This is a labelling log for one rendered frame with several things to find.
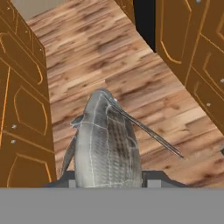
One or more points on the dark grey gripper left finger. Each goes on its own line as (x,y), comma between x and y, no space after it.
(64,177)

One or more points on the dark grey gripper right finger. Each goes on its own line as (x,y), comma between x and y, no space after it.
(154,176)

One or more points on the brown cupboard door, curved inlay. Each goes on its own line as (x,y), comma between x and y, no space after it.
(29,110)
(214,20)
(27,172)

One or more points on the brown drawer front, orange inlay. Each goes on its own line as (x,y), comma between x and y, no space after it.
(17,20)
(20,58)
(210,64)
(210,112)

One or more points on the tall brown cupboard door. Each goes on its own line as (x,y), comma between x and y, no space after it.
(175,32)

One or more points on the black tall panel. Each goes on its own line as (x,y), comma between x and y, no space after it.
(144,20)

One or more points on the brown cupboard run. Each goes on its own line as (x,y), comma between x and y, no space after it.
(127,8)

